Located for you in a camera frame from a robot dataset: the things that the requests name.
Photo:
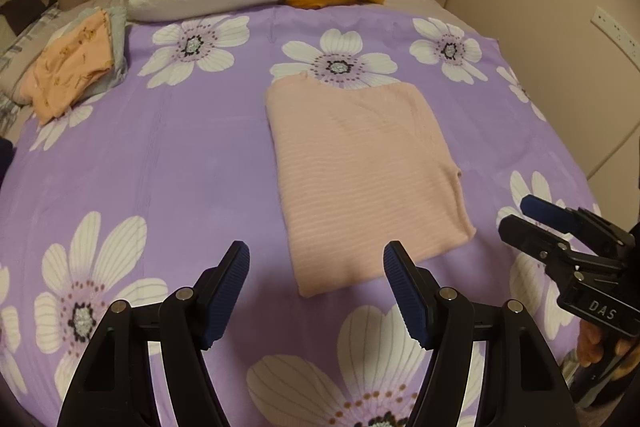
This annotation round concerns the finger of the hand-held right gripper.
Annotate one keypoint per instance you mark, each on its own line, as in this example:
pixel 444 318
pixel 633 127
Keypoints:
pixel 525 232
pixel 545 209

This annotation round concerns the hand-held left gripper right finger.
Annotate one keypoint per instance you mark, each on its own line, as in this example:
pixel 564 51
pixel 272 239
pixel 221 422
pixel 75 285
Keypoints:
pixel 407 292

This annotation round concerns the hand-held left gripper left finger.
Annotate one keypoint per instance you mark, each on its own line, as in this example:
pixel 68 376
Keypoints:
pixel 227 292

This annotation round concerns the pink striped long-sleeve shirt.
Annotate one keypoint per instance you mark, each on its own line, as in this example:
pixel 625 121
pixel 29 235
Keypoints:
pixel 360 177

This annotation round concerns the person's right hand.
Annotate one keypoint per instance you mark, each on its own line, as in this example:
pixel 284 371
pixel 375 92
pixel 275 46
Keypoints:
pixel 592 344

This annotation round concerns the purple floral bed sheet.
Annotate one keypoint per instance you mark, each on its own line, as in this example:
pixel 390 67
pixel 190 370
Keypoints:
pixel 200 147

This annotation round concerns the navy blue cloth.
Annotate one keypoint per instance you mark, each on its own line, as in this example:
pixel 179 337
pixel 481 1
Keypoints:
pixel 5 157

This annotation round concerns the grey folded garment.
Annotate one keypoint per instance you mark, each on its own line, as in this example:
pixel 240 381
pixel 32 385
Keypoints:
pixel 119 42

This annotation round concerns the orange printed folded garment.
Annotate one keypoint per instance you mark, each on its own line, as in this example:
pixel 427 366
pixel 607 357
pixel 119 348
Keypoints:
pixel 70 62

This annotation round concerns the grey plaid pillow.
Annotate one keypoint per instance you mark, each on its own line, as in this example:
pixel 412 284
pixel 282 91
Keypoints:
pixel 15 57

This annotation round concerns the dark brown cloth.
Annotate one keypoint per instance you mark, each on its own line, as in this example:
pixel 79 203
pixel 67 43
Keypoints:
pixel 22 9

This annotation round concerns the white wall socket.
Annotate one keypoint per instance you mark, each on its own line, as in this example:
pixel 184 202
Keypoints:
pixel 612 29

